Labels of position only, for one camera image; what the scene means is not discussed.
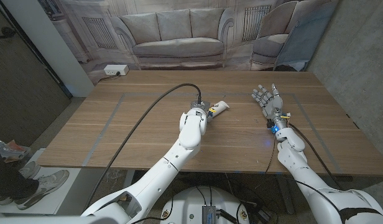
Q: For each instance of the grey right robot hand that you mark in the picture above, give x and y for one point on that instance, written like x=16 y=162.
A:
x=274 y=104

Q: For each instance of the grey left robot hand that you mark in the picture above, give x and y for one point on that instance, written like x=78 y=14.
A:
x=201 y=105

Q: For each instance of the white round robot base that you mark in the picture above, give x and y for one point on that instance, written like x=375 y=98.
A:
x=185 y=205

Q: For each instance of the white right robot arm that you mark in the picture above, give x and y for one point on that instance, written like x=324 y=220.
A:
x=306 y=177

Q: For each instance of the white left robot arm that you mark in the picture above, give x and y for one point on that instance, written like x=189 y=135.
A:
x=166 y=171

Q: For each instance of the grey box on robot base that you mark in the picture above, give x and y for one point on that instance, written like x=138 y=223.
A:
x=208 y=214

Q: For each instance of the grey blue leaning board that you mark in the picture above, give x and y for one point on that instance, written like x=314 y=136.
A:
x=306 y=37

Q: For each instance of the printed sofa room backdrop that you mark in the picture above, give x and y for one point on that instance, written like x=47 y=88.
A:
x=179 y=28

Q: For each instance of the dark grey table leg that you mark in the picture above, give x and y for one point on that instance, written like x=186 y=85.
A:
x=284 y=196

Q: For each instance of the white power strip box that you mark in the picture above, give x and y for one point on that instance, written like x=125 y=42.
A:
x=116 y=69

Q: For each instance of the white table leg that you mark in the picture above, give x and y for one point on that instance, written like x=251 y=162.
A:
x=129 y=177

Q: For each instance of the grey white sneaker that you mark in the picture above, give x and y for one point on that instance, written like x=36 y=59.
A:
x=30 y=169
x=48 y=185

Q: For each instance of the white robot torso edge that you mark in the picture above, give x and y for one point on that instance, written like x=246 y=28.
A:
x=54 y=220

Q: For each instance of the crumpled plastic bag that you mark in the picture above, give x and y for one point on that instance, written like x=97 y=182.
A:
x=9 y=152

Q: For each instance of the person leg in black trousers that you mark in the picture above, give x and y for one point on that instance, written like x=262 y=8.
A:
x=11 y=180

